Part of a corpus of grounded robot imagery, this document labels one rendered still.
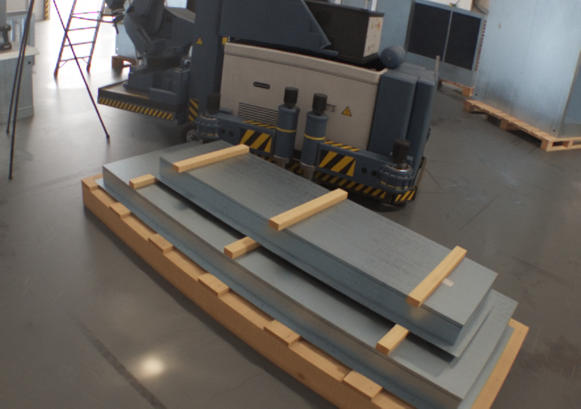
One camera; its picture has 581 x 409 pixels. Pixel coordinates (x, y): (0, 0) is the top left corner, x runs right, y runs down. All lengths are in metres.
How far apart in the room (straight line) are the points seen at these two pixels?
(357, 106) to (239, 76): 0.80
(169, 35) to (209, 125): 1.09
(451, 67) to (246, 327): 6.82
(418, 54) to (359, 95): 5.47
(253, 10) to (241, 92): 0.57
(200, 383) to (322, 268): 0.63
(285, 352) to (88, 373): 0.72
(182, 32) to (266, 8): 0.99
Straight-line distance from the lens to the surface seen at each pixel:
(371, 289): 1.64
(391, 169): 2.59
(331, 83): 2.81
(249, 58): 2.99
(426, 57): 8.14
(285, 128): 2.74
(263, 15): 3.01
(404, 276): 1.66
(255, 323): 1.70
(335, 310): 1.63
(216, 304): 1.83
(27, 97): 4.39
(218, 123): 2.95
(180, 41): 3.78
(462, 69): 7.99
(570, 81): 6.17
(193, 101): 3.36
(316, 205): 1.93
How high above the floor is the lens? 1.28
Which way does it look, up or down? 26 degrees down
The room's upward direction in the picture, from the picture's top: 8 degrees clockwise
